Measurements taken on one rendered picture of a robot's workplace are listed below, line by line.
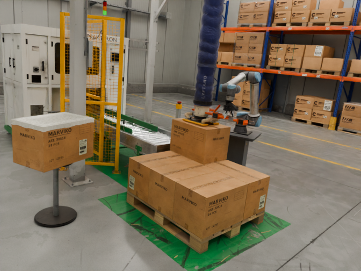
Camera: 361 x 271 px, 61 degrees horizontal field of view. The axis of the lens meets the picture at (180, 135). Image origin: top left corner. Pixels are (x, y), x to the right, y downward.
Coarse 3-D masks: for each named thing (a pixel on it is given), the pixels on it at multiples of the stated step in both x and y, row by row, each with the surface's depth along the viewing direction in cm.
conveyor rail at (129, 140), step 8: (96, 120) 489; (96, 128) 492; (112, 128) 453; (104, 136) 474; (112, 136) 455; (120, 136) 439; (128, 136) 423; (128, 144) 425; (136, 144) 411; (144, 144) 398; (152, 144) 385; (144, 152) 400; (152, 152) 386
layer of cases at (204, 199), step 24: (144, 168) 324; (168, 168) 320; (192, 168) 327; (216, 168) 334; (240, 168) 341; (144, 192) 328; (168, 192) 297; (192, 192) 272; (216, 192) 271; (240, 192) 294; (264, 192) 326; (168, 216) 301; (192, 216) 275; (216, 216) 276; (240, 216) 304
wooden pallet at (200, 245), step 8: (128, 192) 351; (128, 200) 353; (136, 200) 348; (136, 208) 342; (144, 208) 341; (152, 208) 320; (152, 216) 325; (160, 216) 310; (256, 216) 326; (160, 224) 312; (168, 224) 312; (176, 224) 293; (240, 224) 307; (176, 232) 299; (216, 232) 283; (224, 232) 291; (232, 232) 300; (184, 240) 287; (192, 240) 278; (200, 240) 270; (192, 248) 279; (200, 248) 271
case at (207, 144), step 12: (180, 120) 370; (180, 132) 366; (192, 132) 351; (204, 132) 337; (216, 132) 345; (228, 132) 359; (180, 144) 368; (192, 144) 353; (204, 144) 338; (216, 144) 350; (192, 156) 355; (204, 156) 341; (216, 156) 355
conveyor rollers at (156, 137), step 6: (114, 120) 523; (120, 120) 530; (132, 126) 494; (138, 126) 501; (138, 132) 460; (144, 132) 466; (150, 132) 465; (156, 132) 471; (144, 138) 434; (150, 138) 432; (156, 138) 438; (162, 138) 436; (168, 138) 442; (156, 144) 406
